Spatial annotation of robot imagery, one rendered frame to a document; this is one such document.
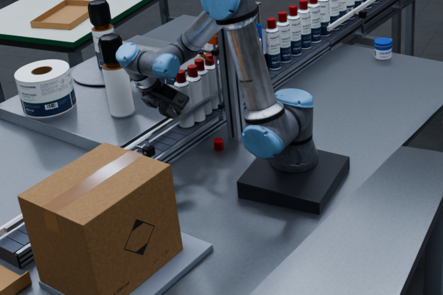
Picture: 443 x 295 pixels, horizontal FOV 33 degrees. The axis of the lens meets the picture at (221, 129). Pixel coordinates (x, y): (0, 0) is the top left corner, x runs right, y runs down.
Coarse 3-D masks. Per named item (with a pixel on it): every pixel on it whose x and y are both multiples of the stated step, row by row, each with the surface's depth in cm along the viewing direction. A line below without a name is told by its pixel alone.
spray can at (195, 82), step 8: (192, 72) 248; (192, 80) 248; (200, 80) 250; (192, 88) 249; (200, 88) 251; (192, 96) 251; (200, 96) 252; (192, 104) 253; (200, 112) 254; (200, 120) 255
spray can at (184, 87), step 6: (180, 72) 244; (180, 78) 245; (174, 84) 247; (180, 84) 246; (186, 84) 246; (180, 90) 246; (186, 90) 246; (186, 108) 249; (192, 114) 252; (186, 120) 251; (192, 120) 253; (180, 126) 254; (186, 126) 252; (192, 126) 254
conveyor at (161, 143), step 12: (312, 48) 304; (276, 72) 286; (168, 132) 252; (180, 132) 251; (156, 144) 245; (168, 144) 245; (156, 156) 239; (24, 228) 210; (0, 240) 206; (12, 240) 205; (24, 240) 205; (12, 252) 201
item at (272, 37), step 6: (270, 18) 281; (270, 24) 280; (270, 30) 281; (276, 30) 281; (270, 36) 281; (276, 36) 282; (270, 42) 282; (276, 42) 283; (270, 48) 284; (276, 48) 284; (270, 54) 285; (276, 54) 285; (270, 60) 286; (276, 60) 286; (270, 66) 287; (276, 66) 287
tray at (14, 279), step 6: (0, 270) 202; (6, 270) 201; (0, 276) 199; (6, 276) 199; (12, 276) 199; (18, 276) 199; (24, 276) 194; (0, 282) 197; (6, 282) 197; (12, 282) 191; (18, 282) 192; (24, 282) 194; (30, 282) 196; (0, 288) 195; (6, 288) 190; (12, 288) 191; (18, 288) 193; (0, 294) 188; (6, 294) 190; (12, 294) 192
